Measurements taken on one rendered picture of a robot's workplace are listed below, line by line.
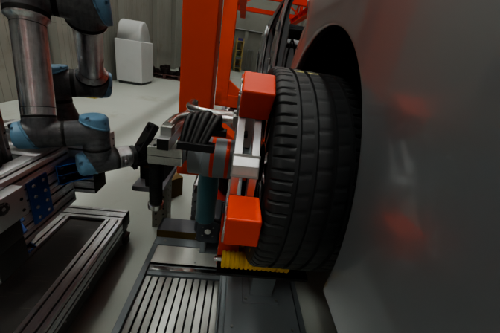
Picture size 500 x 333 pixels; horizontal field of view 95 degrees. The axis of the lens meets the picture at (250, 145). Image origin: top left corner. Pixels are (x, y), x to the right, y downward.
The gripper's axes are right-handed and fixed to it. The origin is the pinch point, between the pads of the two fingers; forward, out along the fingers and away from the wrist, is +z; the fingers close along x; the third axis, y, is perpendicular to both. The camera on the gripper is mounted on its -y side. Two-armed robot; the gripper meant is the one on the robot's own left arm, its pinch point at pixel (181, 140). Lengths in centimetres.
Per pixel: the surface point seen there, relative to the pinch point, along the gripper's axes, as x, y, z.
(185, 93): -22.5, -15.0, 15.7
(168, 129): 27.9, -16.6, -21.1
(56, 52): -497, 7, 44
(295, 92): 48, -30, 1
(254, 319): 49, 61, 6
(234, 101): -143, 22, 168
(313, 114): 54, -26, 0
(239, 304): 40, 61, 6
